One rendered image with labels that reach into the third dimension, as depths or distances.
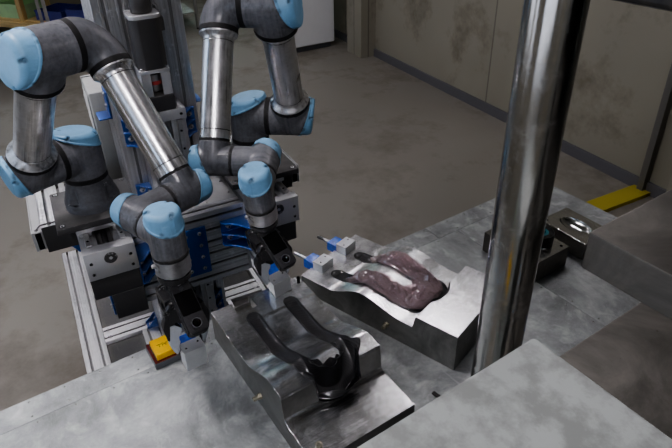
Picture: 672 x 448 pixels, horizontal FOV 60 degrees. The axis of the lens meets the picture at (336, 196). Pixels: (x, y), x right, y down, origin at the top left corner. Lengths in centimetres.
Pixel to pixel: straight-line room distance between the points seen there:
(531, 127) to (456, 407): 28
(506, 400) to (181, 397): 103
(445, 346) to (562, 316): 39
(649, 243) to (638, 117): 339
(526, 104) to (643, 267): 21
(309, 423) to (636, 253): 84
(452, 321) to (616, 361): 63
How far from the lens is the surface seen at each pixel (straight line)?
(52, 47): 134
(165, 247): 120
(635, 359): 94
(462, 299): 155
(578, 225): 204
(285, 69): 161
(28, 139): 154
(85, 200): 176
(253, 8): 147
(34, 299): 332
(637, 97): 406
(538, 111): 62
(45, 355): 297
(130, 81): 138
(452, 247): 191
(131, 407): 152
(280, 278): 155
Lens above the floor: 191
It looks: 31 degrees down
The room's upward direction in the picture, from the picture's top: 1 degrees counter-clockwise
